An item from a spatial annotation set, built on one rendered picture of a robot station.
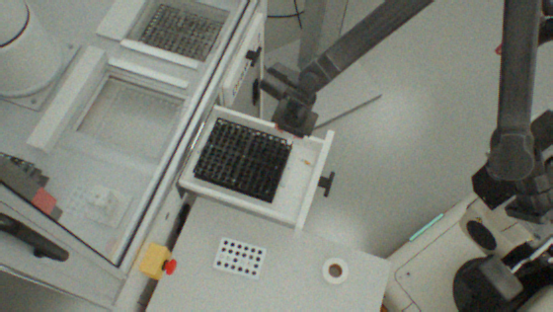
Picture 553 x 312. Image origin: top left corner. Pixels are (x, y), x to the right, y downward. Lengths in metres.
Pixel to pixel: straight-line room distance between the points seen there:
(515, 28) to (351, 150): 1.51
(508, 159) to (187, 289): 0.84
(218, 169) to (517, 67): 0.74
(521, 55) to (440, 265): 1.16
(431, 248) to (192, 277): 0.99
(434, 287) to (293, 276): 0.74
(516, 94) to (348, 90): 1.57
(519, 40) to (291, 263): 0.78
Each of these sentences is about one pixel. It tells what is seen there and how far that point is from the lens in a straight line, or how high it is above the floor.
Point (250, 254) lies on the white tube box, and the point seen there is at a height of 0.80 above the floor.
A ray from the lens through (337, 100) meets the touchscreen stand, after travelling 2.38.
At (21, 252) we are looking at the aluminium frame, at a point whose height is 1.41.
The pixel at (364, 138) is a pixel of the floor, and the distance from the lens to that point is 2.34.
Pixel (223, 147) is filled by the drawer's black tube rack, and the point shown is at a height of 0.90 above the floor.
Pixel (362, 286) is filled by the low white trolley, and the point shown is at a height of 0.76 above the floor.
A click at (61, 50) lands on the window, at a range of 0.66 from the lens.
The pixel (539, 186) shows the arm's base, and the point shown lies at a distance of 1.01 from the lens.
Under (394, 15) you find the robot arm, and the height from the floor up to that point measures 1.38.
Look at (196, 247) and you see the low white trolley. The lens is 1.32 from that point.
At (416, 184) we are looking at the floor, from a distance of 2.31.
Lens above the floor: 2.03
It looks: 65 degrees down
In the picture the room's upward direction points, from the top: 6 degrees clockwise
